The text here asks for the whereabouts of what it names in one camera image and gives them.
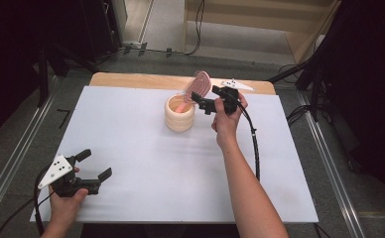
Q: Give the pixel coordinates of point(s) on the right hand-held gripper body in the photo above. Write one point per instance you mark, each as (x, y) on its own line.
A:
(228, 97)

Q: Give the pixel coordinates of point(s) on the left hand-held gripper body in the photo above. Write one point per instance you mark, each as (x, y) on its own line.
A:
(56, 170)

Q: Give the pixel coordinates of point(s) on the pink hairbrush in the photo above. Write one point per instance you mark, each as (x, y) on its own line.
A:
(200, 84)

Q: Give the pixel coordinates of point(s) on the cream ribbed cup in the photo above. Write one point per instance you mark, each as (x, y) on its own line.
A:
(179, 119)

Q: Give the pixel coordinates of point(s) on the person's right hand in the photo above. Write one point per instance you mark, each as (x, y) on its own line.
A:
(227, 127)

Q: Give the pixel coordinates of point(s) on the person's left hand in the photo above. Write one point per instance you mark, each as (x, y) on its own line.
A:
(64, 208)

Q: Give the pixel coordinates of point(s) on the white table board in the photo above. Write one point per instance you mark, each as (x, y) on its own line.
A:
(121, 148)

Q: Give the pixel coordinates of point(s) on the wooden table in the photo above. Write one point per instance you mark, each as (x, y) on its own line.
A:
(141, 80)

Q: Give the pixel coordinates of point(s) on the light wooden shelf unit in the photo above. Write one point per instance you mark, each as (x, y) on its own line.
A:
(246, 29)

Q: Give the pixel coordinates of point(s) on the black tripod stand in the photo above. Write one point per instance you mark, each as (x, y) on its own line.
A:
(43, 76)
(315, 89)

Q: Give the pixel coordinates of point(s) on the black cabinet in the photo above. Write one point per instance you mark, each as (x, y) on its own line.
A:
(98, 26)

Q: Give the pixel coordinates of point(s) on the metal floor rail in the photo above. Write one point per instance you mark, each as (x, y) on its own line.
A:
(13, 162)
(332, 165)

